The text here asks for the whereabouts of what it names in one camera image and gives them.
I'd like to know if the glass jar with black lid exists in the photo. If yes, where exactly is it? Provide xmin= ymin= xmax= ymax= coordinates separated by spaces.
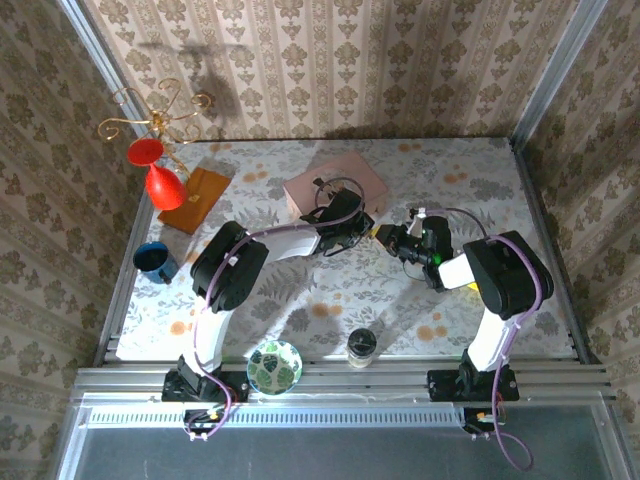
xmin=347 ymin=328 xmax=378 ymax=369

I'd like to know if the pink box with couple print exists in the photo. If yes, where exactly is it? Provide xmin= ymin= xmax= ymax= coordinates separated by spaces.
xmin=282 ymin=152 xmax=390 ymax=222

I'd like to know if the aluminium frame rail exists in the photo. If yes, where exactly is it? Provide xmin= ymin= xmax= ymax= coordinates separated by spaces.
xmin=69 ymin=359 xmax=614 ymax=407

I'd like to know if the black connector box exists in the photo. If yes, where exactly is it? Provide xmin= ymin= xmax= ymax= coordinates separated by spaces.
xmin=183 ymin=408 xmax=227 ymax=436
xmin=462 ymin=406 xmax=507 ymax=436

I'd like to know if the aluminium corner post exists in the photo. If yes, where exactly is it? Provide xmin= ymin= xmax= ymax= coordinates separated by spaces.
xmin=509 ymin=0 xmax=602 ymax=150
xmin=57 ymin=0 xmax=154 ymax=146

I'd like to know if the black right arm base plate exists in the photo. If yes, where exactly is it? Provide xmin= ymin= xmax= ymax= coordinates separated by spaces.
xmin=427 ymin=368 xmax=520 ymax=403

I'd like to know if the red plastic goblet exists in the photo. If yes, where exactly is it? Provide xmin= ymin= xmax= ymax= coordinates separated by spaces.
xmin=126 ymin=138 xmax=187 ymax=213

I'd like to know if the brown wooden board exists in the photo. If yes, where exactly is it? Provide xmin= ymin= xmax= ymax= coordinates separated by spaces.
xmin=157 ymin=167 xmax=233 ymax=236

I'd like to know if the blue mug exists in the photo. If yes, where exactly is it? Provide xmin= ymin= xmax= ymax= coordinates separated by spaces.
xmin=132 ymin=241 xmax=182 ymax=286

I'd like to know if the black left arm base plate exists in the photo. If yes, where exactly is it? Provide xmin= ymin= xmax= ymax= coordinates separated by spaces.
xmin=162 ymin=357 xmax=251 ymax=404

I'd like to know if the aluminium side rail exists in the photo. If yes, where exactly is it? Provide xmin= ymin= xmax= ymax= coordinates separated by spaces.
xmin=94 ymin=192 xmax=157 ymax=366
xmin=507 ymin=137 xmax=601 ymax=365

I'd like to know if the leaf pattern bowl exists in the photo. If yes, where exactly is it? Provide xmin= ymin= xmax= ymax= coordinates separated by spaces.
xmin=246 ymin=340 xmax=304 ymax=397

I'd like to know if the gold wire stand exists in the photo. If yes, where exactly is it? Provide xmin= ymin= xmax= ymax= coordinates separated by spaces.
xmin=97 ymin=77 xmax=212 ymax=177

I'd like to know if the grey metal panel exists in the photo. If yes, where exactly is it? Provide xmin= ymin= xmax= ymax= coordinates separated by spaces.
xmin=58 ymin=404 xmax=632 ymax=480

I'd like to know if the white slotted cable duct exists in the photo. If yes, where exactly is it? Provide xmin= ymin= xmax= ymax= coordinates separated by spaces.
xmin=87 ymin=403 xmax=464 ymax=429

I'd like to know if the floral table cover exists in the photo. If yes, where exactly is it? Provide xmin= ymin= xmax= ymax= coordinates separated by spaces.
xmin=114 ymin=137 xmax=577 ymax=362

